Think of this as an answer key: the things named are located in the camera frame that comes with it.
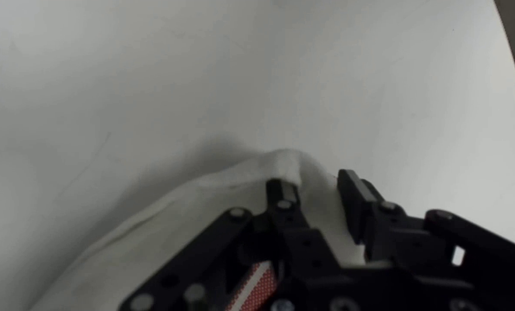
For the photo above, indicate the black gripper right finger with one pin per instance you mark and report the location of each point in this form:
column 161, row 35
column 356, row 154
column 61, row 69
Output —
column 382, row 226

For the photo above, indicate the white towel with red stripes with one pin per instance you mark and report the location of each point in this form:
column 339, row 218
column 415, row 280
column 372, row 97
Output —
column 120, row 259

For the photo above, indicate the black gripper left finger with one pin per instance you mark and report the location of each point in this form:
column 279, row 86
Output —
column 303, row 254

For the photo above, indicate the round white table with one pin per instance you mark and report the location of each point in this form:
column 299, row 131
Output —
column 106, row 104

